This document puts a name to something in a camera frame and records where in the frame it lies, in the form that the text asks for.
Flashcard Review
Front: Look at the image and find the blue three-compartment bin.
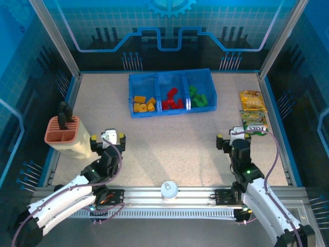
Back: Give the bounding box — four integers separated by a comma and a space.
128, 67, 217, 119

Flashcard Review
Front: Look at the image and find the green snack bag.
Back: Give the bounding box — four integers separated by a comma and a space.
239, 110, 269, 137

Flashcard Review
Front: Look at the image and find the pink cream knife block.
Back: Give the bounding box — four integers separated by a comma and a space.
44, 115, 93, 160

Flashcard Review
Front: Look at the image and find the yellow snack bag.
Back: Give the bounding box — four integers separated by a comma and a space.
239, 90, 267, 112

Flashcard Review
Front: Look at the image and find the white round dome knob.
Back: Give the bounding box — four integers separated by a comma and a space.
160, 181, 179, 199

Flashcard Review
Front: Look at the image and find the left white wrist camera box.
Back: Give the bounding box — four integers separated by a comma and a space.
101, 129, 120, 149

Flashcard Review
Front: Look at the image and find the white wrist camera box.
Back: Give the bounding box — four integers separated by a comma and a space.
101, 129, 120, 149
229, 126, 251, 145

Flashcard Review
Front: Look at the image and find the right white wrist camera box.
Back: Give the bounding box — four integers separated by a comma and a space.
229, 126, 251, 145

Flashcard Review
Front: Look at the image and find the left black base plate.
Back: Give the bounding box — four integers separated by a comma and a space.
96, 189, 126, 206

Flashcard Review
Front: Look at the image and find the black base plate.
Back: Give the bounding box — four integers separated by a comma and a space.
214, 189, 244, 206
96, 189, 126, 206

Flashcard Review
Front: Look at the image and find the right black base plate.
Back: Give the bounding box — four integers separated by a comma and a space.
214, 189, 244, 206

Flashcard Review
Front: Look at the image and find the aluminium cross rail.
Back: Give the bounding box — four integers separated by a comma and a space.
33, 185, 308, 208

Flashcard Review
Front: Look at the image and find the black connector bracket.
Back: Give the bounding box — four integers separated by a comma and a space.
234, 208, 254, 225
89, 207, 108, 225

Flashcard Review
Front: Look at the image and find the aluminium side rail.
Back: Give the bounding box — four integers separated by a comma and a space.
258, 73, 296, 187
42, 73, 83, 187

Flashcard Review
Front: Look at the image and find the slotted grey cable duct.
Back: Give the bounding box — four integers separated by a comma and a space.
69, 208, 236, 220

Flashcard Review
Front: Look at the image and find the aluminium upright post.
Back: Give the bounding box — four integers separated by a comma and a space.
259, 0, 309, 79
28, 0, 82, 79

